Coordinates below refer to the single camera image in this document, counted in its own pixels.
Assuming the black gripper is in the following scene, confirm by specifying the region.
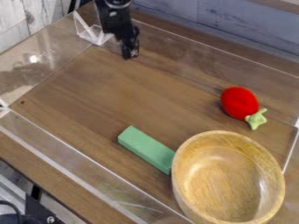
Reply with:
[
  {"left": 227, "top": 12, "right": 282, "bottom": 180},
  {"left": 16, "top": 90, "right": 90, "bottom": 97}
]
[{"left": 94, "top": 0, "right": 139, "bottom": 60}]

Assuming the red plush strawberry toy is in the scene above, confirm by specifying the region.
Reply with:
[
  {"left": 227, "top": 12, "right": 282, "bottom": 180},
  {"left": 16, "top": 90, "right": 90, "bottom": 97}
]
[{"left": 221, "top": 87, "right": 267, "bottom": 130}]

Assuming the green rectangular block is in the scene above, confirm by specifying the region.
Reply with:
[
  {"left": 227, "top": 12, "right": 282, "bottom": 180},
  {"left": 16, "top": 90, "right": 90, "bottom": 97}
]
[{"left": 117, "top": 126, "right": 175, "bottom": 175}]

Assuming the wooden bowl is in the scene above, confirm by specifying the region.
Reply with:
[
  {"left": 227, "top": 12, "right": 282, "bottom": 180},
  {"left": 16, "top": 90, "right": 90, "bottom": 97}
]
[{"left": 173, "top": 130, "right": 286, "bottom": 224}]

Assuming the clear acrylic corner bracket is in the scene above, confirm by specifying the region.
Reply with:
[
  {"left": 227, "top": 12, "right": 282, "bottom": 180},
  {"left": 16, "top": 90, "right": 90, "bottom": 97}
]
[{"left": 73, "top": 11, "right": 114, "bottom": 46}]

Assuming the clear acrylic back wall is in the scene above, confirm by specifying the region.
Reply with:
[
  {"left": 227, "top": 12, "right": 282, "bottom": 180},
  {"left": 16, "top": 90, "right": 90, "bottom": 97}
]
[{"left": 135, "top": 21, "right": 299, "bottom": 124}]

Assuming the clear acrylic wall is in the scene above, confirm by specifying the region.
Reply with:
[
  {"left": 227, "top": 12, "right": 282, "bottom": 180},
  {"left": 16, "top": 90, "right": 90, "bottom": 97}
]
[
  {"left": 135, "top": 21, "right": 299, "bottom": 124},
  {"left": 0, "top": 108, "right": 193, "bottom": 224}
]

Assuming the clear acrylic front wall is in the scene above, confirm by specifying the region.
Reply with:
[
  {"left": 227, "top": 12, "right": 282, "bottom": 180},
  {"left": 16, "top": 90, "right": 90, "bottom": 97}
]
[{"left": 0, "top": 108, "right": 193, "bottom": 224}]

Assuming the black clamp with cable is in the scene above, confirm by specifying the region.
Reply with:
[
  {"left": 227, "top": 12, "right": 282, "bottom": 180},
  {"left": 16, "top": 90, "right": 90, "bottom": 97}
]
[{"left": 0, "top": 187, "right": 66, "bottom": 224}]

